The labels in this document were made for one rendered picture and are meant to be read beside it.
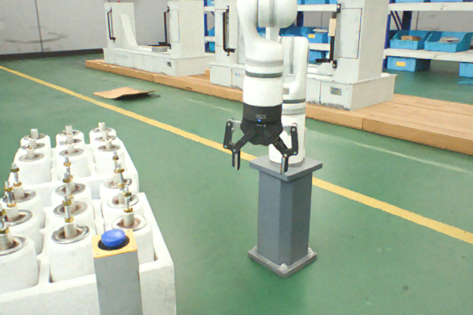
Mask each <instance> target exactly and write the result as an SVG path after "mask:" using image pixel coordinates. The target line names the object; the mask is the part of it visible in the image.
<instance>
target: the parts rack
mask: <svg viewBox="0 0 473 315"><path fill-rule="evenodd" d="M207 11H210V12H211V13H212V14H213V15H214V16H215V14H214V13H213V11H215V7H214V6H207V0H204V2H203V14H204V46H205V50H208V41H215V37H209V36H208V23H207ZM304 11H336V4H325V5H298V10H297V17H296V26H295V24H294V22H293V23H292V24H291V26H292V27H293V26H294V27H303V14H304ZM393 11H394V12H395V14H396V17H397V19H398V21H399V24H400V26H401V30H410V26H411V20H412V12H413V11H473V2H457V3H413V4H394V3H393V0H389V8H388V15H387V22H386V36H385V42H384V55H383V63H382V69H388V68H387V67H386V57H387V56H401V57H411V58H428V59H437V60H454V61H462V62H472V63H473V50H468V51H462V52H457V53H446V52H435V51H425V50H424V49H421V50H407V49H391V47H390V46H388V45H390V43H389V30H390V23H391V15H392V17H393V19H394V22H395V24H396V27H397V29H398V31H399V30H400V28H399V26H398V23H397V21H396V18H395V16H394V14H393ZM397 11H403V17H402V23H401V20H400V18H399V16H398V13H397ZM309 46H310V49H314V50H323V51H329V50H330V44H311V43H309Z"/></svg>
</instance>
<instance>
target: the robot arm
mask: <svg viewBox="0 0 473 315"><path fill-rule="evenodd" d="M236 9H237V13H238V16H239V21H240V24H241V28H242V32H243V36H244V43H245V52H246V63H245V78H244V90H243V118H242V121H241V122H240V121H236V120H234V118H232V117H231V118H229V119H228V121H227V123H226V127H225V136H224V141H223V148H224V149H228V150H230V151H231V152H232V166H233V167H235V170H239V168H240V154H241V150H240V149H241V148H242V147H243V146H244V145H245V144H246V143H247V142H248V141H249V142H250V143H252V144H253V145H263V146H269V163H270V164H271V165H274V166H276V167H281V173H280V174H281V175H284V173H285V172H287V171H288V168H290V167H298V166H300V165H302V164H303V161H305V142H306V127H305V101H306V82H307V74H308V64H309V53H310V46H309V42H308V40H307V39H306V38H305V37H280V36H279V30H280V28H284V27H288V26H290V25H291V24H292V23H293V21H294V20H295V18H296V15H297V10H298V5H297V0H236ZM257 27H266V39H264V38H262V37H261V36H260V35H259V34H258V32H257V30H256V28H257ZM283 74H291V75H295V77H294V79H293V80H291V81H290V82H289V83H283ZM237 127H240V130H241V131H242V132H243V134H244V135H243V136H242V137H241V138H240V139H239V140H238V141H237V142H236V143H232V134H233V131H236V129H237Z"/></svg>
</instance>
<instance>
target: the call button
mask: <svg viewBox="0 0 473 315"><path fill-rule="evenodd" d="M124 239H125V232H124V231H123V230H120V229H111V230H108V231H106V232H104V233H103V234H102V235H101V242H102V243H103V244H104V245H105V246H107V247H115V246H118V245H120V244H122V243H123V241H124Z"/></svg>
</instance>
